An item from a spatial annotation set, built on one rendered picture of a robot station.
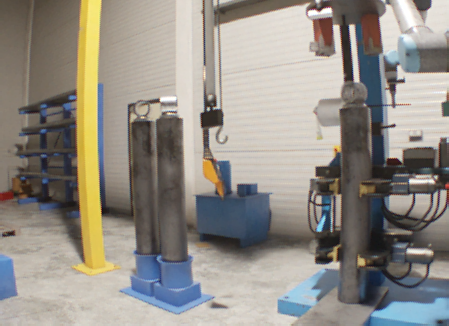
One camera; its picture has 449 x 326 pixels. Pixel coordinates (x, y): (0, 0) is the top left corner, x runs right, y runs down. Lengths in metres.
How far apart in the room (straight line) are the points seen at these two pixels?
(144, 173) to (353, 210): 1.64
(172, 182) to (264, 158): 2.56
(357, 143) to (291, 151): 2.63
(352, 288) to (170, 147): 1.65
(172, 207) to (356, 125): 1.45
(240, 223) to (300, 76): 2.03
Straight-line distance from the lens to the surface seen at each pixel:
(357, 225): 2.48
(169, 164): 2.81
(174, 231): 2.88
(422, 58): 1.43
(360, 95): 2.50
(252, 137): 5.30
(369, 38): 2.67
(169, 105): 2.86
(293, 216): 5.05
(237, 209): 4.61
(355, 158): 2.43
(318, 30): 2.51
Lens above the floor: 1.23
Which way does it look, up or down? 1 degrees down
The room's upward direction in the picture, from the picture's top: 2 degrees counter-clockwise
